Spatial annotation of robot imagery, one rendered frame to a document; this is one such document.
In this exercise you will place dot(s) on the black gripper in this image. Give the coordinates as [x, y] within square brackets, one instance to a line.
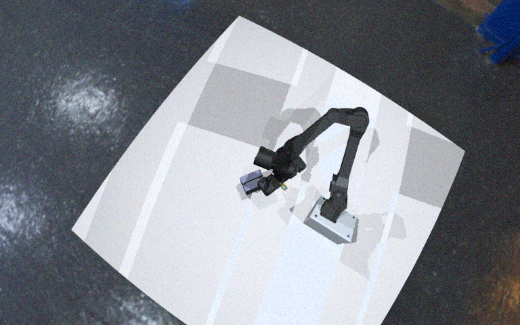
[272, 182]

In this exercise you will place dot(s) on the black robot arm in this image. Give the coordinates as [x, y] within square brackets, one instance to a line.
[357, 119]

